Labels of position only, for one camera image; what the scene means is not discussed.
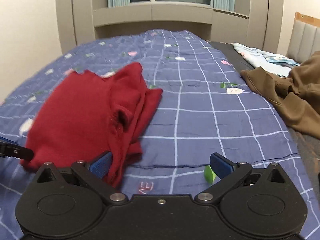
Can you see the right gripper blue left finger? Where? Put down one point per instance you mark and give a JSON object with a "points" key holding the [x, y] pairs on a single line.
{"points": [[97, 168]]}

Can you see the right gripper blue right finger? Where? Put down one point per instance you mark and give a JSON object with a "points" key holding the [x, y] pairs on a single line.
{"points": [[224, 167]]}

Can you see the red knit sweater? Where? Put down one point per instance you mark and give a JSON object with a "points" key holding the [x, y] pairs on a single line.
{"points": [[87, 115]]}

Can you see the blue plaid floral quilt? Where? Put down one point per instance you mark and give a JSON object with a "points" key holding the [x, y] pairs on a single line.
{"points": [[206, 107]]}

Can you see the brown garment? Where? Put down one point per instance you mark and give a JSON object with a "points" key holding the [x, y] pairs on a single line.
{"points": [[296, 97]]}

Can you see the light blue patterned cloth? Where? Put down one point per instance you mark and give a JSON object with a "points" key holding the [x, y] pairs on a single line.
{"points": [[273, 63]]}

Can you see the grey window shelf cabinet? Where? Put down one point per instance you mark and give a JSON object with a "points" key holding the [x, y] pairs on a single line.
{"points": [[204, 21]]}

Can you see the wooden padded grey headboard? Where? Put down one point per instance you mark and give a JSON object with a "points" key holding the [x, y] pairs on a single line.
{"points": [[305, 38]]}

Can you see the grey right wardrobe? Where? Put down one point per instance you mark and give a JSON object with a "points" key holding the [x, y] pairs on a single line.
{"points": [[262, 23]]}

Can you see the grey wardrobe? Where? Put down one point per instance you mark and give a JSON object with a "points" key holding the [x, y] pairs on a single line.
{"points": [[262, 23], [75, 21]]}

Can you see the grey left wardrobe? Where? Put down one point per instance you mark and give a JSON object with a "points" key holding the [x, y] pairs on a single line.
{"points": [[75, 21]]}

